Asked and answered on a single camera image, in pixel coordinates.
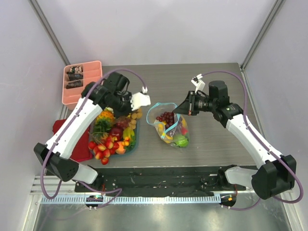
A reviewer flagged white cable duct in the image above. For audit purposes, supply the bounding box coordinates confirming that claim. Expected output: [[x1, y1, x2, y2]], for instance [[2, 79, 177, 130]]
[[40, 194, 221, 205]]

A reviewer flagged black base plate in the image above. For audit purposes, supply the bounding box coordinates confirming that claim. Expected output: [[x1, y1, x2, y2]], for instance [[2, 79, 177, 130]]
[[72, 165, 256, 196]]

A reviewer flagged purple grape bunch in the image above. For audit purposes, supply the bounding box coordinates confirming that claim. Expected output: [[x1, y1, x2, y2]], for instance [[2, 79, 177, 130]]
[[155, 112, 175, 129]]

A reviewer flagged clear zip top bag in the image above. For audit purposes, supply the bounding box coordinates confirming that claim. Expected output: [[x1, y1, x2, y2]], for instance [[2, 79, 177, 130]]
[[146, 103, 190, 148]]

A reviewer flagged red chili pepper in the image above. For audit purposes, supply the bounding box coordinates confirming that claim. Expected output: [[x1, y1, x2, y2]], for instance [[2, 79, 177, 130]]
[[181, 127, 188, 136]]

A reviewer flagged teal food tray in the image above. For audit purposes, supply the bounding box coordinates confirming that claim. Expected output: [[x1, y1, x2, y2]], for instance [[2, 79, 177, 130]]
[[89, 109, 140, 154]]

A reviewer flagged purple cable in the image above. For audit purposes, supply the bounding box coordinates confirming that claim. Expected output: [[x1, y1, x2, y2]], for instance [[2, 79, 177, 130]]
[[201, 70, 303, 210], [40, 68, 149, 208]]

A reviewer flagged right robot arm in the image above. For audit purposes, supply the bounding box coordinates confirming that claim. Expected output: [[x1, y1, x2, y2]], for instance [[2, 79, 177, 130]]
[[173, 77, 296, 200]]

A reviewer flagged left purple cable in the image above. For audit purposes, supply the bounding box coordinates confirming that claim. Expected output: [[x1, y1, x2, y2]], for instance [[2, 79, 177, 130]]
[[40, 68, 149, 208]]

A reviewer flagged orange peach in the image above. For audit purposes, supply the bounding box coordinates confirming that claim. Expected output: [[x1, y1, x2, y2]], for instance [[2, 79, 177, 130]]
[[115, 141, 129, 155]]

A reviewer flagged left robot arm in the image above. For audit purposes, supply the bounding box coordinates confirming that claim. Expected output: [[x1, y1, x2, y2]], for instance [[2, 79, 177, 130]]
[[34, 71, 151, 192]]

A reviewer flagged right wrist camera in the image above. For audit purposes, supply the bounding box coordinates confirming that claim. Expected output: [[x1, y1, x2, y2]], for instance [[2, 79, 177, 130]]
[[191, 74, 205, 93]]

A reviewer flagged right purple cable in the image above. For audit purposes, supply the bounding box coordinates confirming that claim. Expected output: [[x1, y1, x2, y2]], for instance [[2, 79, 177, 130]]
[[201, 70, 303, 210]]

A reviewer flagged yellow pear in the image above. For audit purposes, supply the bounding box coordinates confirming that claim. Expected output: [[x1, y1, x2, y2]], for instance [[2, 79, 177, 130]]
[[157, 119, 189, 146]]

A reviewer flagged red apple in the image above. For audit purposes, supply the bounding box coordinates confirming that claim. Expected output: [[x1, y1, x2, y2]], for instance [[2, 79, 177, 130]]
[[109, 127, 123, 140]]

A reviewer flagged red cloth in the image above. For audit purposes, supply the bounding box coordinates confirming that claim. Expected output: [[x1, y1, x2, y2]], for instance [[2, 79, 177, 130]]
[[51, 119, 93, 162]]

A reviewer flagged pink compartment organizer box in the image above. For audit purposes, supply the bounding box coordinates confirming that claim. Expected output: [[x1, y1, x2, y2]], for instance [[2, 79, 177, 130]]
[[62, 61, 103, 110]]

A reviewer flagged orange pineapple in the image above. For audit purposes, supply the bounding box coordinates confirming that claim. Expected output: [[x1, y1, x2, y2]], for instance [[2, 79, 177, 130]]
[[93, 111, 115, 132]]

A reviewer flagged brown longan bunch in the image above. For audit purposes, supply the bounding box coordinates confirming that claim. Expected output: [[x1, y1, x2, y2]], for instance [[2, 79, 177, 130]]
[[128, 108, 142, 130]]

